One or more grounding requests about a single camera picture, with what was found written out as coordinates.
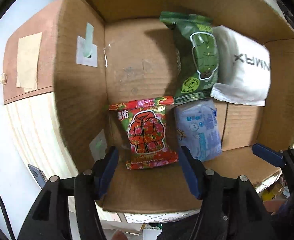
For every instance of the brown cardboard box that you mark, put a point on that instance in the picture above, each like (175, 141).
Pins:
(272, 125)

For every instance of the green snack packet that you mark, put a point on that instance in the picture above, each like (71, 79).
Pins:
(198, 55)

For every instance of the white fabric pouch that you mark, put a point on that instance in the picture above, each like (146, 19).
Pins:
(244, 73)

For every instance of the dark phone on table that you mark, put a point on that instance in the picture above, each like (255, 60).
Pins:
(38, 175)

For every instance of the red floral snack packet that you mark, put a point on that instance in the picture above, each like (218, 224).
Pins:
(144, 122)

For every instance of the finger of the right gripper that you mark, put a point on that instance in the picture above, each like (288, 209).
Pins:
(270, 156)

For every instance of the patterned table cloth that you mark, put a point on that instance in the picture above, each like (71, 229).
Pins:
(29, 79)

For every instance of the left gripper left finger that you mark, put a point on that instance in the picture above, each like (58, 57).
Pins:
(89, 186)

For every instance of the light blue tissue pack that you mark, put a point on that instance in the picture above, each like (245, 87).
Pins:
(197, 129)

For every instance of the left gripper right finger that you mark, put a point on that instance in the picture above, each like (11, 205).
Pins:
(207, 186)

